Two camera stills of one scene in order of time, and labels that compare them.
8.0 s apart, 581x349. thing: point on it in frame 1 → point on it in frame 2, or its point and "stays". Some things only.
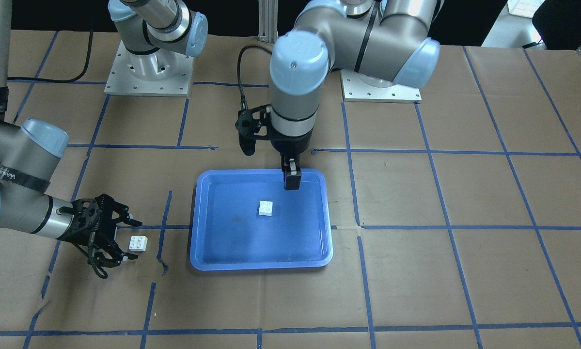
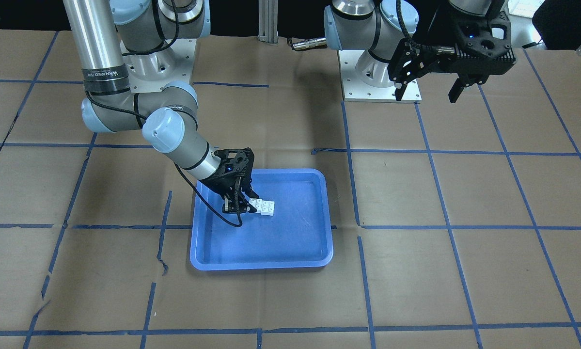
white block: [265, 208] stays
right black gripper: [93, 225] → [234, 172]
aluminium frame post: [268, 12] stays
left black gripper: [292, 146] → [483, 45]
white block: [138, 243] → [257, 203]
